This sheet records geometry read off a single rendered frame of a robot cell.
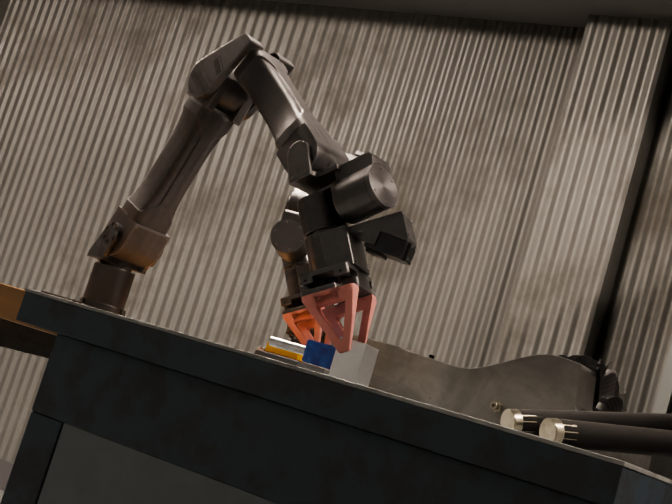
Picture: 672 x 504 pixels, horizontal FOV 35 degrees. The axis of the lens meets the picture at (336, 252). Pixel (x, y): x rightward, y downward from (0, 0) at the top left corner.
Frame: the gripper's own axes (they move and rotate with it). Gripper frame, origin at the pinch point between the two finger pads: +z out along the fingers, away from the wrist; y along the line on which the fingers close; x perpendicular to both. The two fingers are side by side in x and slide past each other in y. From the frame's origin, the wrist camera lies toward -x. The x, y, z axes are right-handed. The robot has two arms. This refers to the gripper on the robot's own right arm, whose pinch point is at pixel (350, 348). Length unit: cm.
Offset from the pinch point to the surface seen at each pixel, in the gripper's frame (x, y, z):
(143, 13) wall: 146, 283, -245
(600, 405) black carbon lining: -24.0, 42.0, 8.9
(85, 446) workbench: 25.0, -20.8, 7.4
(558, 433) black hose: -22.4, -8.1, 16.3
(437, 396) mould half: -1.3, 36.9, 2.4
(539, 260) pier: -4, 239, -66
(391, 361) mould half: 4.9, 38.5, -5.0
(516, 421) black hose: -17.8, -3.3, 13.6
